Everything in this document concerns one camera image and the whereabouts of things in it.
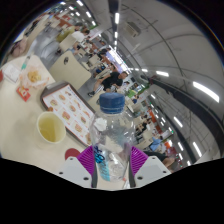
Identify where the cream chair with round hole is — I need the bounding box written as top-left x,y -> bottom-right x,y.
49,50 -> 93,91

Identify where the dark brown food tray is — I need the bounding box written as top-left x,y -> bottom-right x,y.
39,82 -> 98,148

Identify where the cream plastic cup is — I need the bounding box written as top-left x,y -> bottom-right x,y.
35,111 -> 67,145

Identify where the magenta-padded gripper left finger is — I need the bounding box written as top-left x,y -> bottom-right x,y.
57,145 -> 99,189

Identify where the white printed card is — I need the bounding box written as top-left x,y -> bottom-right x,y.
2,63 -> 22,84

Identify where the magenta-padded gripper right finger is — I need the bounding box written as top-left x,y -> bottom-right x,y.
128,145 -> 173,189

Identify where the clear water bottle blue cap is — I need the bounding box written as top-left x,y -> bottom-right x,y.
89,92 -> 136,183

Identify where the flat red snack packet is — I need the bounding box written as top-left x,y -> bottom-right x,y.
16,85 -> 32,103

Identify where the cream dining chairs group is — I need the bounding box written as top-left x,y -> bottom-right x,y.
49,19 -> 154,148

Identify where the printed paper tray liner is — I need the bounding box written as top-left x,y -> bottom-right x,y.
43,84 -> 95,145

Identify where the flat round red coaster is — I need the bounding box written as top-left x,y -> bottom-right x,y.
64,147 -> 82,161

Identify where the ceiling strip lights group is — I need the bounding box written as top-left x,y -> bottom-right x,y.
59,0 -> 221,168

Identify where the ceiling air conditioner unit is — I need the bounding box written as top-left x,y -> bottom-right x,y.
123,21 -> 143,38

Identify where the person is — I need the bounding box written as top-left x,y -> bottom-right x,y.
143,149 -> 176,169
87,70 -> 129,98
56,24 -> 76,43
71,29 -> 88,43
148,136 -> 164,153

